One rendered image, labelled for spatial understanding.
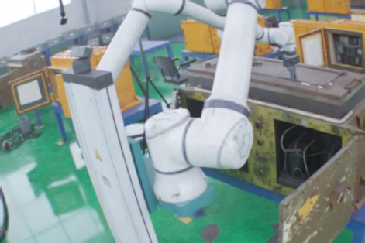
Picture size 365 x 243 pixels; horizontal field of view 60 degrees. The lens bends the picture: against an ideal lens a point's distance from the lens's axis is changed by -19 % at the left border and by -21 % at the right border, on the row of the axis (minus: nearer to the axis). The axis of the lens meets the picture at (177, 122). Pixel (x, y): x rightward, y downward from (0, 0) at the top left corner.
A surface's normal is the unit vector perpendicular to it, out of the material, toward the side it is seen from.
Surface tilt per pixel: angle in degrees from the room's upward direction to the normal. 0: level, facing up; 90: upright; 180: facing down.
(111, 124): 90
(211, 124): 44
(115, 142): 90
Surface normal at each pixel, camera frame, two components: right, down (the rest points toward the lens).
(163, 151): -0.50, 0.42
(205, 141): -0.51, -0.22
